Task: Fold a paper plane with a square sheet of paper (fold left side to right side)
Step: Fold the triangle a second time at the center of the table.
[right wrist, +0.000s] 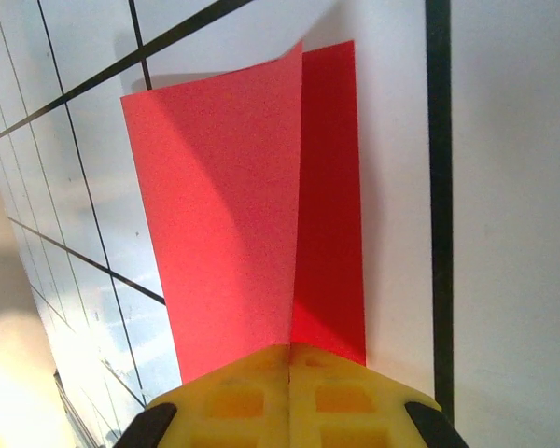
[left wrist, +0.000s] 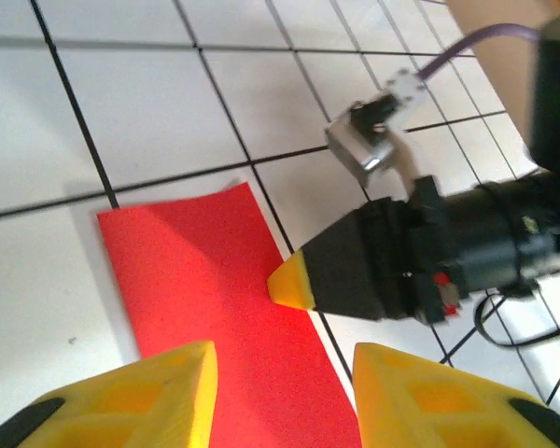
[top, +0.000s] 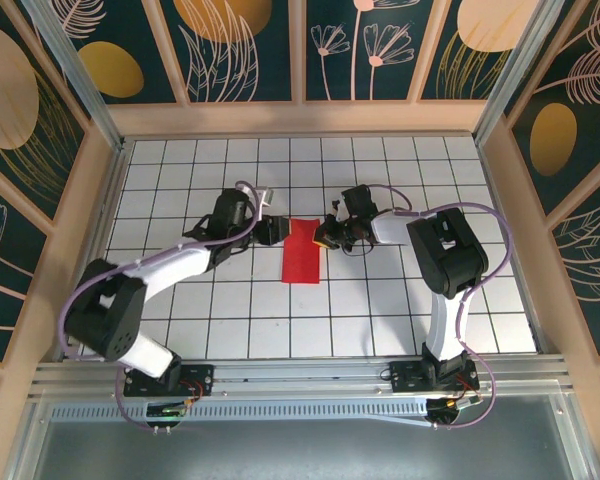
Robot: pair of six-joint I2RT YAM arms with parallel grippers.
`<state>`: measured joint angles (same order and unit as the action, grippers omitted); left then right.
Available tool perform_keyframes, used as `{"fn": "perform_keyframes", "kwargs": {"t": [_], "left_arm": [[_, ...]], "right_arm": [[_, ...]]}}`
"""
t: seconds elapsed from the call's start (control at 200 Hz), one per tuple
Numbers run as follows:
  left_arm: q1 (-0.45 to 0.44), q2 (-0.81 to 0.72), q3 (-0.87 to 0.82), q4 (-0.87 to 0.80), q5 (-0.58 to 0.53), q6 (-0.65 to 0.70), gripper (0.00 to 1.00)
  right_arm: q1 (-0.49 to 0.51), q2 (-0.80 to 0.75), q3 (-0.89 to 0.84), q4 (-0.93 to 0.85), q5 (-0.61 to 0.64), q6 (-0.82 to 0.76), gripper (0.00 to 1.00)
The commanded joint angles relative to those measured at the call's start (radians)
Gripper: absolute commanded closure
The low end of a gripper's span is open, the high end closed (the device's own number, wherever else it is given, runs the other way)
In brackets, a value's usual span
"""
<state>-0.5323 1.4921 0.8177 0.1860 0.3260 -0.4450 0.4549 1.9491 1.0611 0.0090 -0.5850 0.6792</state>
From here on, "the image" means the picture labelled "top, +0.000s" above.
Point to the red cloth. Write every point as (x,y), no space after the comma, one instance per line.
(302,260)

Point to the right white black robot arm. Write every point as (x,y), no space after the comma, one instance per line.
(445,250)

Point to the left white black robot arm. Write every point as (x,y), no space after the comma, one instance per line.
(175,267)

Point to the grey metal sheet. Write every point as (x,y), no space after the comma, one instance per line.
(300,450)

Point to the teal panel with pink flowers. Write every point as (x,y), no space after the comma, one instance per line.
(360,50)

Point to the teal panel with orange disc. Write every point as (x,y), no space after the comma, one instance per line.
(220,50)

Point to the teal panel with yellow oval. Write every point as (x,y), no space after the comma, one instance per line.
(110,70)

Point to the teal panel cream disc feather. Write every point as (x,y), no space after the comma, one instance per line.
(480,50)

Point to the teal panel oval and fern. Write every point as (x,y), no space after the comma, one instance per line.
(555,140)

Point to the teal panel with outlined tulip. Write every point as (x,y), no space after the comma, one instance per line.
(5,280)

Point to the teal panel with pink fern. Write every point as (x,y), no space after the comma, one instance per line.
(590,260)

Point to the teal panel cream disc gold lines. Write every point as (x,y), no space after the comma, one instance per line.
(10,100)

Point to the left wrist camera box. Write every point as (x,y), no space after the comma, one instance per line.
(265,196)

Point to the left aluminium side rail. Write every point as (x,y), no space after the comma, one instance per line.
(109,200)

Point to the aluminium side rail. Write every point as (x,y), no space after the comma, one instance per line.
(517,260)
(109,200)

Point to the long aluminium mounting rail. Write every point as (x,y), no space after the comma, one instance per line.
(300,375)

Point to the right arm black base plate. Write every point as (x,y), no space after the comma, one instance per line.
(402,377)

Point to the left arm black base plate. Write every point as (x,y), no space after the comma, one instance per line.
(202,375)

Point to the right aluminium side rail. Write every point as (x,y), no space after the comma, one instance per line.
(517,260)

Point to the right aluminium corner post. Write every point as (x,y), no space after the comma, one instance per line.
(518,70)

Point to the aluminium corner post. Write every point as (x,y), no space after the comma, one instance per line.
(518,70)
(76,70)

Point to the left aluminium corner post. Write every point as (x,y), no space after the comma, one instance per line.
(76,70)

